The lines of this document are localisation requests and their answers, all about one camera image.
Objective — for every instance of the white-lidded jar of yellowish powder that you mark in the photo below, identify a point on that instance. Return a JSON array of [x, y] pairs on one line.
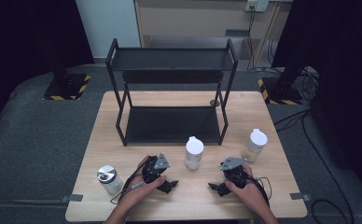
[[254, 144]]

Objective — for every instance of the grey tape strip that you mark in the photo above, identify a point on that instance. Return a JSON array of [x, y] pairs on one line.
[[72, 198], [299, 196]]

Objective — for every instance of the striped-edge black stand base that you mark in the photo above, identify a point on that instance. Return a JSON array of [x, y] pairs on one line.
[[65, 88], [283, 91]]

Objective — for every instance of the white wall socket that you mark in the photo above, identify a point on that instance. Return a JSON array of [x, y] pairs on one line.
[[257, 4]]

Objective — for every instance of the glass jar with silver lid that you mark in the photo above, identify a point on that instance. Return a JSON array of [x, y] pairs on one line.
[[109, 180]]

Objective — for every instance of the round grey table disc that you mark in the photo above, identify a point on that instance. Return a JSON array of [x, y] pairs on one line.
[[215, 103]]

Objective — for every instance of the person's left hand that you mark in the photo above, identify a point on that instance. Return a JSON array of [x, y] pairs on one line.
[[137, 193]]

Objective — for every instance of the dark curtain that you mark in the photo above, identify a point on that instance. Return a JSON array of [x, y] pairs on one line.
[[341, 62], [30, 37]]

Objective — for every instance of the white-lidded jar of white powder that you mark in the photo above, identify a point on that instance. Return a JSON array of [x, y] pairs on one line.
[[194, 154]]

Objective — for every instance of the person's right hand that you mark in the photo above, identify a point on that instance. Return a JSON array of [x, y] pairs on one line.
[[250, 194]]

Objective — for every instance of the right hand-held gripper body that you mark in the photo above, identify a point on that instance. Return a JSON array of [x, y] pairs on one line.
[[235, 175]]

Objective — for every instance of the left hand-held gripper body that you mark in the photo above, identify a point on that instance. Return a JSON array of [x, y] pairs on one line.
[[152, 169]]

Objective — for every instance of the black metal shelf rack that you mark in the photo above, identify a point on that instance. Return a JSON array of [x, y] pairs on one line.
[[173, 124]]

